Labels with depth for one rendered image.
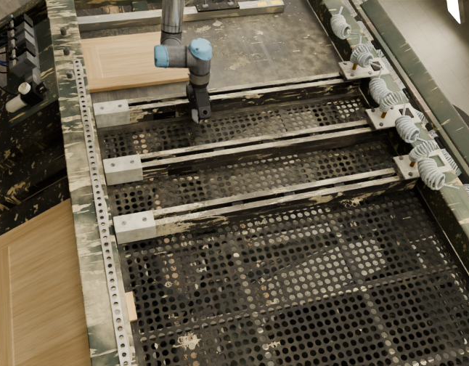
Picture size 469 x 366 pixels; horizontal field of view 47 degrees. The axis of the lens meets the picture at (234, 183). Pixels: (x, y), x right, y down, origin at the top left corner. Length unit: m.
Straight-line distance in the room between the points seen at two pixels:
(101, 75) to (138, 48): 0.23
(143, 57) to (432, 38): 6.42
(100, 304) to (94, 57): 1.12
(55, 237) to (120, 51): 0.81
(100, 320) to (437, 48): 7.17
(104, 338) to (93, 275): 0.20
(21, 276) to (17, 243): 0.15
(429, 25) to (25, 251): 7.19
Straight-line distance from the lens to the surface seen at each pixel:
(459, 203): 1.99
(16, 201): 2.42
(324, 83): 2.25
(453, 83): 7.85
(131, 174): 1.89
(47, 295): 2.11
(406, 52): 3.00
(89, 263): 1.71
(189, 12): 2.57
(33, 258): 2.22
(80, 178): 1.90
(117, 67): 2.32
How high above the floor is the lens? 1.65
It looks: 12 degrees down
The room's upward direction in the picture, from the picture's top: 63 degrees clockwise
